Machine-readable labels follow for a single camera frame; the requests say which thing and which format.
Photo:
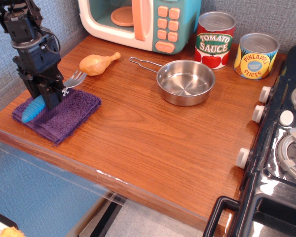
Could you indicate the purple folded towel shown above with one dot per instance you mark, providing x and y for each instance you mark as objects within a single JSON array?
[{"x": 57, "y": 124}]

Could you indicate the black oven door handle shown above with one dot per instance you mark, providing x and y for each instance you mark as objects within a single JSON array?
[{"x": 222, "y": 203}]

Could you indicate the tomato sauce can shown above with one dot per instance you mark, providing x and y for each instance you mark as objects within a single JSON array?
[{"x": 214, "y": 37}]

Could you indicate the white stove knob bottom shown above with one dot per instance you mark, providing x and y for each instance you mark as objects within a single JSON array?
[{"x": 242, "y": 157}]

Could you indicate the white stove knob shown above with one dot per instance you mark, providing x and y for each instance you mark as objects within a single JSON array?
[
  {"x": 264, "y": 94},
  {"x": 242, "y": 157},
  {"x": 258, "y": 112}
]

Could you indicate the orange object bottom left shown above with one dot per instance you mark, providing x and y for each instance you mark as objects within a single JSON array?
[{"x": 11, "y": 232}]

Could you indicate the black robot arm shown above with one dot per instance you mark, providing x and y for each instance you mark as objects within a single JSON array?
[{"x": 21, "y": 19}]

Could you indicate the toy chicken drumstick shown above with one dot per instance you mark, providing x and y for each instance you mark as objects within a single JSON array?
[{"x": 94, "y": 65}]

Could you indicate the pineapple slices can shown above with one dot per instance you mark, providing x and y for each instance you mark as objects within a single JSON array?
[{"x": 256, "y": 55}]

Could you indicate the white stove knob top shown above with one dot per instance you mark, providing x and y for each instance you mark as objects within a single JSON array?
[{"x": 264, "y": 94}]

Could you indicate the small steel saucepan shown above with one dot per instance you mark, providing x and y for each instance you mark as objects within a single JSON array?
[{"x": 182, "y": 83}]

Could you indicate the black toy stove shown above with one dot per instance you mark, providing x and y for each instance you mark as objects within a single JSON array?
[{"x": 268, "y": 187}]

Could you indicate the white stove knob middle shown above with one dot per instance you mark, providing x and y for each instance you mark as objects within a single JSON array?
[{"x": 258, "y": 112}]

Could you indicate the blue handled metal fork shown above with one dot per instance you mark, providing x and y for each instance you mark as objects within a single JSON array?
[{"x": 38, "y": 104}]

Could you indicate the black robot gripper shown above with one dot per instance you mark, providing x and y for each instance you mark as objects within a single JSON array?
[{"x": 37, "y": 63}]

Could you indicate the teal toy microwave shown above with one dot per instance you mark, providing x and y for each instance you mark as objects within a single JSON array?
[{"x": 161, "y": 26}]

